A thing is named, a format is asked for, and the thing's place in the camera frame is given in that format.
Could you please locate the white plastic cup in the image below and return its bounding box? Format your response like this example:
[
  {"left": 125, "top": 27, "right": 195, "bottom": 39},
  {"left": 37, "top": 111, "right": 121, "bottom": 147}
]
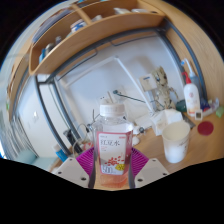
[{"left": 161, "top": 120, "right": 192, "bottom": 164}]

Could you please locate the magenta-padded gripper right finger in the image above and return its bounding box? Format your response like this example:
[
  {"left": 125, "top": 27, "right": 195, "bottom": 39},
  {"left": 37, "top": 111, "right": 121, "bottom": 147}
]
[{"left": 128, "top": 146, "right": 171, "bottom": 190}]

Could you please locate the white tissue pack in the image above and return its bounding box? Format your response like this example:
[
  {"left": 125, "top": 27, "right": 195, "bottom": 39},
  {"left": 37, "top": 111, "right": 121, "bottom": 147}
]
[{"left": 149, "top": 108, "right": 184, "bottom": 136}]

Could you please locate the wooden shelf unit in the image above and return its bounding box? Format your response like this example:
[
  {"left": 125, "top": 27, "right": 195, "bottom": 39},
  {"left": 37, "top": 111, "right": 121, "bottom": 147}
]
[{"left": 6, "top": 0, "right": 168, "bottom": 123}]

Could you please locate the grey metal desk frame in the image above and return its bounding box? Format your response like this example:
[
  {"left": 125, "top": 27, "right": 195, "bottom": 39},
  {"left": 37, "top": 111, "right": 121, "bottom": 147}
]
[{"left": 33, "top": 23, "right": 208, "bottom": 158}]

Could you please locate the white thin-armed desk lamp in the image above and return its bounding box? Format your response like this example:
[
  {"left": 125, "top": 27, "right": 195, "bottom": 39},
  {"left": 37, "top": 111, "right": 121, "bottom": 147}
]
[{"left": 64, "top": 55, "right": 149, "bottom": 106}]

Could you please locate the tree creature figurine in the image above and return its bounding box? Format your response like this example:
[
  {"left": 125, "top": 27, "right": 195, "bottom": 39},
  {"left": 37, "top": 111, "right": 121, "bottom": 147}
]
[{"left": 151, "top": 65, "right": 179, "bottom": 111}]

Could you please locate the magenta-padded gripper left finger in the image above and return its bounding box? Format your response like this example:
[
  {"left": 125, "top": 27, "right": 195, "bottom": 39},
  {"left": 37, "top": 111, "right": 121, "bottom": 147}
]
[{"left": 51, "top": 147, "right": 98, "bottom": 190}]

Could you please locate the green cloth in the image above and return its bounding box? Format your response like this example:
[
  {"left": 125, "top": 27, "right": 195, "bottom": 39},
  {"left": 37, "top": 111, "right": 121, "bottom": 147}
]
[{"left": 214, "top": 105, "right": 224, "bottom": 118}]

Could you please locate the white pump bottle red top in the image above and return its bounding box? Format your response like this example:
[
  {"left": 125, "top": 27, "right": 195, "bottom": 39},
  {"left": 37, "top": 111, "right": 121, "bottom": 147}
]
[{"left": 182, "top": 71, "right": 202, "bottom": 118}]

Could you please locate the clear red-labelled drink bottle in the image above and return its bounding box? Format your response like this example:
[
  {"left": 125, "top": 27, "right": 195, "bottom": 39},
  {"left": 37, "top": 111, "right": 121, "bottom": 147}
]
[{"left": 91, "top": 102, "right": 135, "bottom": 188}]

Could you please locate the flat round red coaster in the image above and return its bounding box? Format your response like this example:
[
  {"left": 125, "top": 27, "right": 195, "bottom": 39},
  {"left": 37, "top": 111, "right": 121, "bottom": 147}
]
[{"left": 197, "top": 120, "right": 214, "bottom": 136}]

